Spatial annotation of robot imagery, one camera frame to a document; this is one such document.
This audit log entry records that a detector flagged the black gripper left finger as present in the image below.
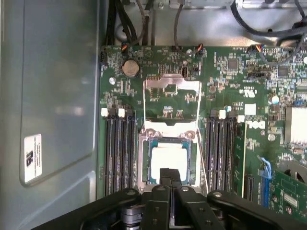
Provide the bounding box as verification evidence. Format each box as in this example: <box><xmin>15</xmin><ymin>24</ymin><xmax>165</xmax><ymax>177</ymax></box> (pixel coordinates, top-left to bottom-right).
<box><xmin>31</xmin><ymin>168</ymin><xmax>172</xmax><ymax>230</ymax></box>

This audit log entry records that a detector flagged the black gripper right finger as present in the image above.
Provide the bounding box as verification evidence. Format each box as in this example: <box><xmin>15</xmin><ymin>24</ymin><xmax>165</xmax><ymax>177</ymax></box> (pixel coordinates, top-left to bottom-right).
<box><xmin>171</xmin><ymin>169</ymin><xmax>307</xmax><ymax>230</ymax></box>

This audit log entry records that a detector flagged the metal wire locking lever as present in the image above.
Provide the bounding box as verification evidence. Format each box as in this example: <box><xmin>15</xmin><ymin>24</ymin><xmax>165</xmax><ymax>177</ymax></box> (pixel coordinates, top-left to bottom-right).
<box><xmin>196</xmin><ymin>129</ymin><xmax>209</xmax><ymax>194</ymax></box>

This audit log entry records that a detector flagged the silver topped CPU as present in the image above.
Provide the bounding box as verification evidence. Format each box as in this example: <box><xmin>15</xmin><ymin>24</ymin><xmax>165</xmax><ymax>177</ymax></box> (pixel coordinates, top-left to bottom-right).
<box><xmin>148</xmin><ymin>138</ymin><xmax>193</xmax><ymax>185</ymax></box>

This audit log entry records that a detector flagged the metal CPU socket cover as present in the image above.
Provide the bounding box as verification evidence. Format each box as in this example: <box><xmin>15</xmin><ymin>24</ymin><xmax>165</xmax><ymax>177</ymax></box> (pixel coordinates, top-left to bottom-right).
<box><xmin>142</xmin><ymin>73</ymin><xmax>202</xmax><ymax>139</ymax></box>

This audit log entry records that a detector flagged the CPU socket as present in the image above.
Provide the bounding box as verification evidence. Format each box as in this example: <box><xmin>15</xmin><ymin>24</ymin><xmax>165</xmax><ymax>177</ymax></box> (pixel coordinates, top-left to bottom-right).
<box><xmin>138</xmin><ymin>126</ymin><xmax>201</xmax><ymax>192</ymax></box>

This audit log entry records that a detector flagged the black RAM slot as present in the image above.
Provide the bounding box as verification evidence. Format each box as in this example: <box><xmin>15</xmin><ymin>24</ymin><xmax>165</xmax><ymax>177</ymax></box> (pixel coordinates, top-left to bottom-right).
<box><xmin>206</xmin><ymin>110</ymin><xmax>215</xmax><ymax>192</ymax></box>
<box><xmin>101</xmin><ymin>107</ymin><xmax>113</xmax><ymax>196</ymax></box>
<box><xmin>215</xmin><ymin>109</ymin><xmax>226</xmax><ymax>192</ymax></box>
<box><xmin>113</xmin><ymin>110</ymin><xmax>122</xmax><ymax>195</ymax></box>
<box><xmin>118</xmin><ymin>108</ymin><xmax>130</xmax><ymax>192</ymax></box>
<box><xmin>225</xmin><ymin>111</ymin><xmax>235</xmax><ymax>194</ymax></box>
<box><xmin>130</xmin><ymin>110</ymin><xmax>137</xmax><ymax>190</ymax></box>

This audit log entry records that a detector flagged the black expansion slot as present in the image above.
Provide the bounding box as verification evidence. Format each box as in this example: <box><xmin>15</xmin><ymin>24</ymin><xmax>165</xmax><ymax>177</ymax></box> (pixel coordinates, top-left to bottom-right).
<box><xmin>244</xmin><ymin>174</ymin><xmax>255</xmax><ymax>202</ymax></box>

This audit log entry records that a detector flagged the blue expansion slot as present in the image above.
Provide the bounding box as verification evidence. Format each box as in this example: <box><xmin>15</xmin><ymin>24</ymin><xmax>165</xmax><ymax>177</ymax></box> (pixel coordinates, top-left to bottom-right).
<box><xmin>257</xmin><ymin>155</ymin><xmax>272</xmax><ymax>208</ymax></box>

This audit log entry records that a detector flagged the green RAM stick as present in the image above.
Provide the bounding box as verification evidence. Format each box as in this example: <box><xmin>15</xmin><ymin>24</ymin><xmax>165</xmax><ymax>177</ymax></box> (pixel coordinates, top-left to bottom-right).
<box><xmin>234</xmin><ymin>115</ymin><xmax>248</xmax><ymax>199</ymax></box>

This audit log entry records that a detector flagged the graphics card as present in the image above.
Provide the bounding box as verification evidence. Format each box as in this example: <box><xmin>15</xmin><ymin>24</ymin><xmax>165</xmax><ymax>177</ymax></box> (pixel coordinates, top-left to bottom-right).
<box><xmin>268</xmin><ymin>159</ymin><xmax>307</xmax><ymax>218</ymax></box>

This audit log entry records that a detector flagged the white board sticker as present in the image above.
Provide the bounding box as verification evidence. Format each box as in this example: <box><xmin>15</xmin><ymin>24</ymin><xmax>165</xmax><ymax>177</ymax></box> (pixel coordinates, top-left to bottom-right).
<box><xmin>244</xmin><ymin>103</ymin><xmax>257</xmax><ymax>116</ymax></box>

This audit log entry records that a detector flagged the silver finned heat sink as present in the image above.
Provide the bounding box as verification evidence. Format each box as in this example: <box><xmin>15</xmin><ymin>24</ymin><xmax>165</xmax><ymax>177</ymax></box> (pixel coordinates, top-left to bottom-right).
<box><xmin>284</xmin><ymin>106</ymin><xmax>307</xmax><ymax>145</ymax></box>

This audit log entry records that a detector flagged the white case sticker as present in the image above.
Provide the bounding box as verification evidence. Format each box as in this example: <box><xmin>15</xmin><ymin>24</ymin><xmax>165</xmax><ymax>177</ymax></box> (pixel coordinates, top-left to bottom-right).
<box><xmin>24</xmin><ymin>133</ymin><xmax>43</xmax><ymax>184</ymax></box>

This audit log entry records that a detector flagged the green motherboard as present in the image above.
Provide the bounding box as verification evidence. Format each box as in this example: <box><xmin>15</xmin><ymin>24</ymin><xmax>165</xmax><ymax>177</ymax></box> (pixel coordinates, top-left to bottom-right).
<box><xmin>97</xmin><ymin>45</ymin><xmax>307</xmax><ymax>218</ymax></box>

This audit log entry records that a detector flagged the round coin battery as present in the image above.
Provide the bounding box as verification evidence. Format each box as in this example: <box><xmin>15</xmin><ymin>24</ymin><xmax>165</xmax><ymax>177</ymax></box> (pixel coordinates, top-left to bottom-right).
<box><xmin>120</xmin><ymin>59</ymin><xmax>140</xmax><ymax>78</ymax></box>

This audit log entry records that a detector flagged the grey and black PC case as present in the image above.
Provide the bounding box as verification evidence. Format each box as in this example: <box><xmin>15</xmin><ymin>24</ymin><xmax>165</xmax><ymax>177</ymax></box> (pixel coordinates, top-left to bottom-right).
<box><xmin>0</xmin><ymin>0</ymin><xmax>307</xmax><ymax>230</ymax></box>

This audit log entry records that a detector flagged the thin dark cable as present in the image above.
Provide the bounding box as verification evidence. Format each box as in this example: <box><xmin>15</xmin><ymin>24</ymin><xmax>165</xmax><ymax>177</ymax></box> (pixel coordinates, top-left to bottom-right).
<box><xmin>173</xmin><ymin>0</ymin><xmax>186</xmax><ymax>52</ymax></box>

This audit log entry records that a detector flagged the grey sleeved cable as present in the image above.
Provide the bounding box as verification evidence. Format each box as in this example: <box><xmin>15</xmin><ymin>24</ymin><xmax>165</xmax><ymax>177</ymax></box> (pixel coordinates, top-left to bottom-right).
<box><xmin>135</xmin><ymin>0</ymin><xmax>152</xmax><ymax>46</ymax></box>

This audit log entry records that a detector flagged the black cable bundle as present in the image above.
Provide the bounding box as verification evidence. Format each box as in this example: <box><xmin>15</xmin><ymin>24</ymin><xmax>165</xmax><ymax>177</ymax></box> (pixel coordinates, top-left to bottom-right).
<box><xmin>106</xmin><ymin>0</ymin><xmax>136</xmax><ymax>52</ymax></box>

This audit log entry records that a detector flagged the thick black cable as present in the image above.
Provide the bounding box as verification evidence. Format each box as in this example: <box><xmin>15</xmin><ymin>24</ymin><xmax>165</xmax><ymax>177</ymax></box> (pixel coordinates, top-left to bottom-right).
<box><xmin>230</xmin><ymin>0</ymin><xmax>307</xmax><ymax>39</ymax></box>

